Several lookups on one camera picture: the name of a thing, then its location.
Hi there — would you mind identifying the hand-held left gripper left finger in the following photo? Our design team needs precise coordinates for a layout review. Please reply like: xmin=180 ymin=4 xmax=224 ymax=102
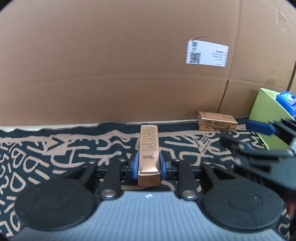
xmin=50 ymin=152 xmax=140 ymax=201

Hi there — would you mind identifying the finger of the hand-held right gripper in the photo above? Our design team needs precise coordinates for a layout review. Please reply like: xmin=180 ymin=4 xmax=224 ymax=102
xmin=245 ymin=117 xmax=296 ymax=146
xmin=220 ymin=136 xmax=296 ymax=161

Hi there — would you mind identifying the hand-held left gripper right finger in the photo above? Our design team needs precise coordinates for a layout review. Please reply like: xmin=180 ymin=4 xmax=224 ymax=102
xmin=159 ymin=152 xmax=234 ymax=201

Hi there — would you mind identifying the light green cardboard box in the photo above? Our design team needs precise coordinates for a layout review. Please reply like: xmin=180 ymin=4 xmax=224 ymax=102
xmin=248 ymin=88 xmax=296 ymax=151

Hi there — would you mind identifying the copper cosmetic box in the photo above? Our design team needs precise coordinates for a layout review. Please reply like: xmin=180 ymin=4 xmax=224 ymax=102
xmin=137 ymin=125 xmax=162 ymax=187
xmin=197 ymin=111 xmax=238 ymax=133

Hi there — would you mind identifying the blue square tin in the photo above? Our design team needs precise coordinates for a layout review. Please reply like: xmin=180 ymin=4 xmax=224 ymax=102
xmin=275 ymin=91 xmax=296 ymax=117

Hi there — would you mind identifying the white shipping label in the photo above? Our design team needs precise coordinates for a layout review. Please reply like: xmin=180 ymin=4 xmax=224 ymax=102
xmin=186 ymin=40 xmax=229 ymax=68

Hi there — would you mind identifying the black tan lettered mat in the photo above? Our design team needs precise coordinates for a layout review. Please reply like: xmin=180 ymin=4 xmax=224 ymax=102
xmin=0 ymin=117 xmax=296 ymax=241

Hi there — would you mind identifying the large cardboard box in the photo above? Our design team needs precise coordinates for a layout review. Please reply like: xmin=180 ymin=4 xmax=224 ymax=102
xmin=0 ymin=0 xmax=296 ymax=127

